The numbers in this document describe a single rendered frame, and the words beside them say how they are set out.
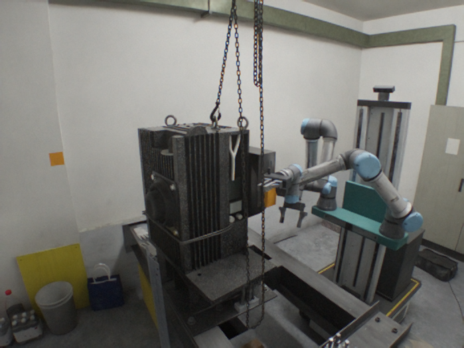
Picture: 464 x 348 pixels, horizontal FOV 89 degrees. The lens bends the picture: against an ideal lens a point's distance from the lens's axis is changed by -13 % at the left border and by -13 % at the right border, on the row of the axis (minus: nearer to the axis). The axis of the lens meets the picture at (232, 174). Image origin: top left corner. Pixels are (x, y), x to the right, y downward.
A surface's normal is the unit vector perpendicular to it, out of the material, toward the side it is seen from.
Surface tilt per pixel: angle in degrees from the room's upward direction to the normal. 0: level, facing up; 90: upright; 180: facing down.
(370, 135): 90
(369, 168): 84
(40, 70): 90
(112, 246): 90
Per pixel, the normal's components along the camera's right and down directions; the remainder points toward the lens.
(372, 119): -0.83, 0.16
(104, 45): 0.54, 0.24
